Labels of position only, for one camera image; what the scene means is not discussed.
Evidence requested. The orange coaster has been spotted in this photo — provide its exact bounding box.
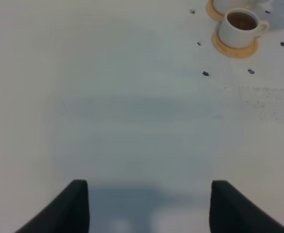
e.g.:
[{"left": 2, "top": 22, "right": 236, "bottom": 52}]
[
  {"left": 206, "top": 0, "right": 224, "bottom": 22},
  {"left": 212, "top": 31, "right": 258, "bottom": 59}
]

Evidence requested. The front orange coaster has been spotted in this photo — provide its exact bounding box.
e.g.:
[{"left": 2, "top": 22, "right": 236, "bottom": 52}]
[{"left": 212, "top": 31, "right": 258, "bottom": 59}]

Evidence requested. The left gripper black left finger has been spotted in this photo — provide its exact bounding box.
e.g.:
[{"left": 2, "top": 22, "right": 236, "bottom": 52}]
[{"left": 17, "top": 180, "right": 90, "bottom": 233}]

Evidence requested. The rear white teacup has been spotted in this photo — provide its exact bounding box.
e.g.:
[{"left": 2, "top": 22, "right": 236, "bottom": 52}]
[{"left": 213, "top": 0, "right": 259, "bottom": 15}]

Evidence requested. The white teacup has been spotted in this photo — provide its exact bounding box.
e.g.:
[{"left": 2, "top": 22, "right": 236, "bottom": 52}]
[
  {"left": 218, "top": 8, "right": 269, "bottom": 49},
  {"left": 213, "top": 0, "right": 259, "bottom": 15}
]

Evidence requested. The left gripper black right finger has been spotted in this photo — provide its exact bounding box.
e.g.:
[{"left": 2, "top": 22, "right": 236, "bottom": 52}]
[{"left": 209, "top": 180, "right": 284, "bottom": 233}]

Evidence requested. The rear orange coaster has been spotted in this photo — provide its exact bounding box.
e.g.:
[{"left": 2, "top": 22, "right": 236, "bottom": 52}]
[{"left": 206, "top": 0, "right": 224, "bottom": 22}]

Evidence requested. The front white teacup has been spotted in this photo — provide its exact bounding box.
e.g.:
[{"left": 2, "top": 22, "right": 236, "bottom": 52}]
[{"left": 218, "top": 8, "right": 269, "bottom": 49}]

